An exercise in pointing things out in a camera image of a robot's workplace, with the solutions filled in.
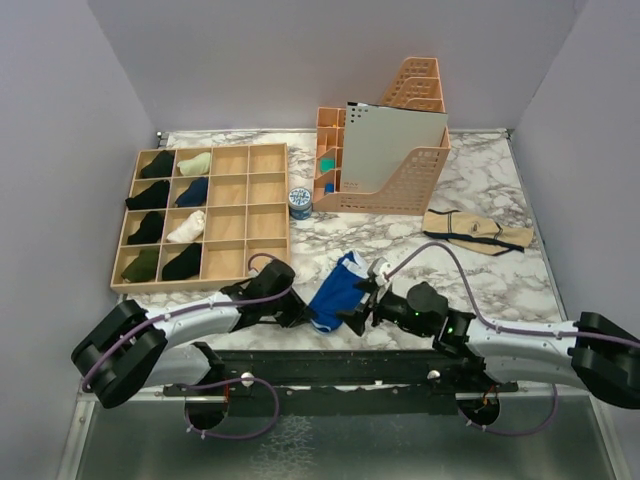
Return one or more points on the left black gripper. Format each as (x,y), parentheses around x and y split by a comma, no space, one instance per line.
(297,312)

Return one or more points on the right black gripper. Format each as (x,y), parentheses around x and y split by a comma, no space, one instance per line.
(356,319)

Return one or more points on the blue boxer underwear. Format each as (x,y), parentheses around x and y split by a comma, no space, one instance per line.
(338,292)

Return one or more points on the beige underwear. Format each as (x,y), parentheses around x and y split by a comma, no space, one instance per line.
(476,233)

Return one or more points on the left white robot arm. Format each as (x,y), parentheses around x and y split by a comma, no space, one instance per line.
(120,355)

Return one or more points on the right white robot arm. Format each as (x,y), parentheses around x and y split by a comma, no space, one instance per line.
(592,353)

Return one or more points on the blue patterned round tin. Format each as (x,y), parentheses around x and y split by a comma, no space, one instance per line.
(300,203)

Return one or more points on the black rolled sock bottom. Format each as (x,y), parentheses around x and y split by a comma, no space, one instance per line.
(184,266)

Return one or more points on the black rolled sock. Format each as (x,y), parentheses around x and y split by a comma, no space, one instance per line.
(153,197)
(143,228)
(160,167)
(184,266)

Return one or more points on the peach file organizer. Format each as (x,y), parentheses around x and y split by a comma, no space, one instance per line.
(415,86)

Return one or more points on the white rolled sock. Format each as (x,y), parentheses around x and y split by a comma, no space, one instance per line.
(189,230)

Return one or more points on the wooden compartment tray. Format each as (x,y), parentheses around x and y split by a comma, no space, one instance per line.
(247,220)

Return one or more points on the navy rolled sock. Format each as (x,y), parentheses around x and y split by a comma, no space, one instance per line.
(195,195)

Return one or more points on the dark green rolled sock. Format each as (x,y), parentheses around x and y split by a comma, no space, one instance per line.
(143,267)

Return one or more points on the grey white folder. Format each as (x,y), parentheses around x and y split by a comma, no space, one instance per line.
(378,138)

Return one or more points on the pale green rolled sock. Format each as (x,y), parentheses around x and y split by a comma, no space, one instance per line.
(195,166)

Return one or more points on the black rolled sock top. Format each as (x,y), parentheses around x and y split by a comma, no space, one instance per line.
(160,167)

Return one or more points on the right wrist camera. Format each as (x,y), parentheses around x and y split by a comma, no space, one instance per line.
(379,270)

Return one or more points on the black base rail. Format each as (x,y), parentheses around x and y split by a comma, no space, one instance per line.
(356,382)

